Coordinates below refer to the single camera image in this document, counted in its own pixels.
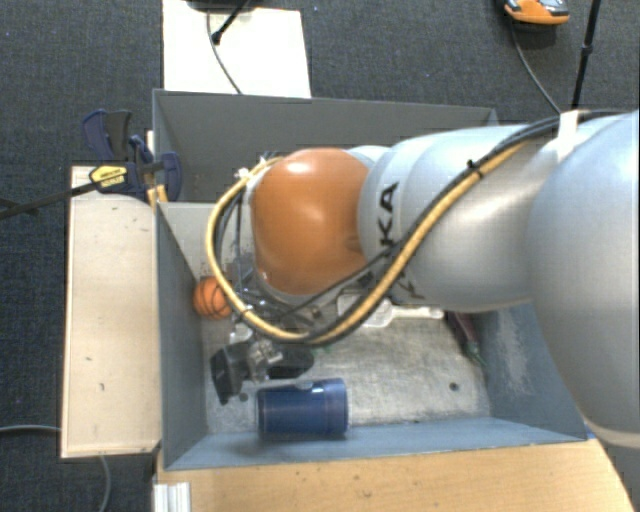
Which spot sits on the blue cup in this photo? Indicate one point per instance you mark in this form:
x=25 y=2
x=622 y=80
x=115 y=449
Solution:
x=302 y=409

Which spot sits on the orange ball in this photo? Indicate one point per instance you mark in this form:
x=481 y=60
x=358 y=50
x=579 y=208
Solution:
x=210 y=299

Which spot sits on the grey metal bin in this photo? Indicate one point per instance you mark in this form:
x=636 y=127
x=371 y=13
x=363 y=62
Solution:
x=410 y=380

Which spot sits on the pale wood flat board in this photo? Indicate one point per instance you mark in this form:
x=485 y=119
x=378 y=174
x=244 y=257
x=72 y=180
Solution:
x=112 y=325

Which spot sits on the dark purple and green object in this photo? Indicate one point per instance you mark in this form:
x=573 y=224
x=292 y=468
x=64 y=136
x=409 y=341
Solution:
x=467 y=334

